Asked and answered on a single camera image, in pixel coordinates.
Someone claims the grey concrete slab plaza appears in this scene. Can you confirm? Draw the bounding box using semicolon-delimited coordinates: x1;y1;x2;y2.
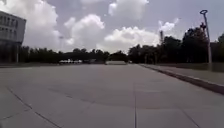
0;63;224;128

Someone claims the row of dark trees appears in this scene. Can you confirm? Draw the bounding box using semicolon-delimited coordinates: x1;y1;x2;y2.
18;26;224;65

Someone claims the raised grey paved strip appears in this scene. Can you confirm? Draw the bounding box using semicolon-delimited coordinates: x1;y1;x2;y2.
143;63;224;86

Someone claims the grey building with windows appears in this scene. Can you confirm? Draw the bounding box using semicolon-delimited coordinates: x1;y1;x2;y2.
0;10;27;64

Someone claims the low pale wall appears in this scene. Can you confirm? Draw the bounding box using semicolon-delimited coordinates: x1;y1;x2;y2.
105;60;128;66

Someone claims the low concrete kerb wall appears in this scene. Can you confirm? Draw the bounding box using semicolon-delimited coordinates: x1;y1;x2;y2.
139;63;224;96

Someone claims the tall lamp pole with ring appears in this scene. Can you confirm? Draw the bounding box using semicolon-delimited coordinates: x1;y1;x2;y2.
199;9;213;65

